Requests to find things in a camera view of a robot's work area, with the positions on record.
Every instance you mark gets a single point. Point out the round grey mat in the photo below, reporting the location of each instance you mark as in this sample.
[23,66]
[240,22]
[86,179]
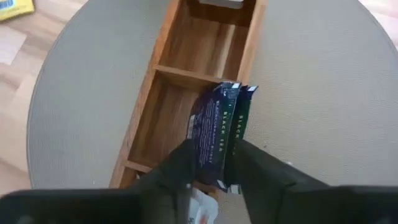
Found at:
[311,93]

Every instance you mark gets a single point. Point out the wooden tea organizer box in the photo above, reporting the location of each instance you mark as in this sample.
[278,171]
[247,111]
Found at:
[174,102]

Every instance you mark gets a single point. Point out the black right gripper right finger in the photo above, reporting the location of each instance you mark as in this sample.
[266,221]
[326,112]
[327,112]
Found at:
[264,180]

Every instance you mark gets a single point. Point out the yellow tea packet blue print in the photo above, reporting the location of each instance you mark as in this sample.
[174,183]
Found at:
[15,7]

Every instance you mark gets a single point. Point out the dark blue tea packet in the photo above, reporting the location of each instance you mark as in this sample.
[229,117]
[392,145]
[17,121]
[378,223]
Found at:
[244,118]
[208,130]

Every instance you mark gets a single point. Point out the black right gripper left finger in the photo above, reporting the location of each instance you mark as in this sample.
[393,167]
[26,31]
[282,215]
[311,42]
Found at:
[168,186]

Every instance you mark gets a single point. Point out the white and orange tea packet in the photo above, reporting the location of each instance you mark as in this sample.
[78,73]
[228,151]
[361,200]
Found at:
[203,205]

